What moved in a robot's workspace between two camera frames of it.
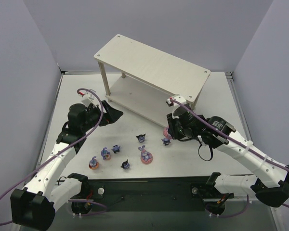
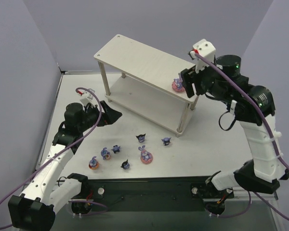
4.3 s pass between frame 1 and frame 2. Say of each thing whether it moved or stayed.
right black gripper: moved
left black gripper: stayed
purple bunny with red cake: stayed
